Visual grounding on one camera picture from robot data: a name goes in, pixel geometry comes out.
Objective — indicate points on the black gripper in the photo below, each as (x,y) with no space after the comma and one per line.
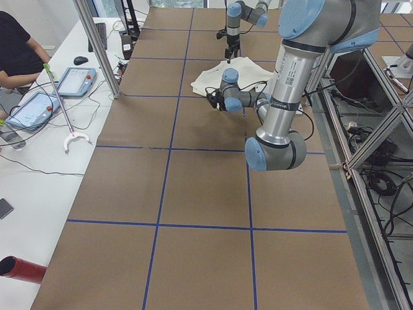
(232,43)
(221,103)

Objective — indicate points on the cream long-sleeve cat shirt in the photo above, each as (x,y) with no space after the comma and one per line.
(241,70)

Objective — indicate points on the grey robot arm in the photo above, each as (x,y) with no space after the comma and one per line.
(235,13)
(307,29)

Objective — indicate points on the black keyboard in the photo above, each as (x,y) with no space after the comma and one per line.
(101,30)

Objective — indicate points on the blue teach pendant far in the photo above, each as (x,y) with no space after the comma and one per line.
(76,82)

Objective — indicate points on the blue teach pendant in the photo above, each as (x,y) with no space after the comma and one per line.
(76,82)
(34,112)

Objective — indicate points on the black computer mouse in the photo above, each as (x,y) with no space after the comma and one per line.
(79,60)

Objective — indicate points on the white grabber reach tool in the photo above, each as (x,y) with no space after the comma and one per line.
(73,135)

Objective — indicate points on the blue teach pendant near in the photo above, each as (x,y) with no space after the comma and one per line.
(34,112)

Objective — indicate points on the seated person black shirt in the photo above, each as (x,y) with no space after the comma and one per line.
(22,57)

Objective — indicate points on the black smartphone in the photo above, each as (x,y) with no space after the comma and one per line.
(5,208)

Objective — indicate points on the red fire extinguisher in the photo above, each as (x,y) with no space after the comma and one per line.
(19,269)

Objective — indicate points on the aluminium frame post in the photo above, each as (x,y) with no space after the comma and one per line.
(91,31)

